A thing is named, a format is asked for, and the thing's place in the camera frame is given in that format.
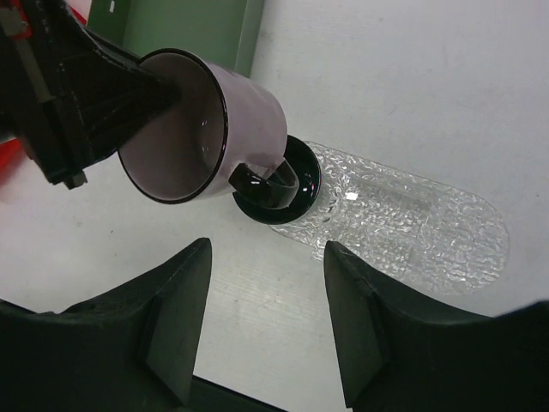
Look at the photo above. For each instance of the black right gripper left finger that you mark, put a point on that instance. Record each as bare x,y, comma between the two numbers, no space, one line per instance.
132,348

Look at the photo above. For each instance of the green plastic tray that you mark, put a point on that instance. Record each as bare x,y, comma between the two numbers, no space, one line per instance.
222,32

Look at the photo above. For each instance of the clear textured oval tray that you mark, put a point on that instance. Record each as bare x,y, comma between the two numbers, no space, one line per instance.
429,235

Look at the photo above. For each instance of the grey mug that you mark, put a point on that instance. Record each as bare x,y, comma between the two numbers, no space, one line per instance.
222,121

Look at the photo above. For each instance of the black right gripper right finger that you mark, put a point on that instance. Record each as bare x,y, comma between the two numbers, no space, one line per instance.
401,350

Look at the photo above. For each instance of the red plastic organizer box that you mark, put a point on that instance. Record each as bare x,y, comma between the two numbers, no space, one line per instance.
8,159

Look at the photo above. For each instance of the dark green mug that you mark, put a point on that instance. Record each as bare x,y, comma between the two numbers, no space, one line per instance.
287,193

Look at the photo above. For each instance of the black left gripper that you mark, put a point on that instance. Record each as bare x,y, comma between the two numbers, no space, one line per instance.
34,94

